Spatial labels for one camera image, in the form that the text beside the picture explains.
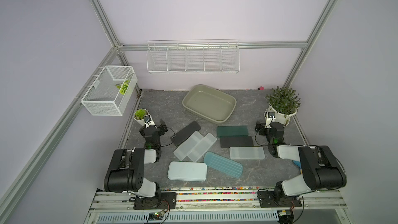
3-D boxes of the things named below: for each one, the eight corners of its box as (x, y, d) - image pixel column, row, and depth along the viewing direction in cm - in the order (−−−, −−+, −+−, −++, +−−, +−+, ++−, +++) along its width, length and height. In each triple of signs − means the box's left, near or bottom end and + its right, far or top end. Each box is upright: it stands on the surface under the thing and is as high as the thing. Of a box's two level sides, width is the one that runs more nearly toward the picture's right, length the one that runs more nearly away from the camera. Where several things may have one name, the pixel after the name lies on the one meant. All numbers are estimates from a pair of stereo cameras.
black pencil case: (176, 147, 94) (175, 145, 91) (170, 138, 97) (169, 136, 95) (202, 129, 101) (202, 127, 99) (195, 122, 105) (195, 119, 103)
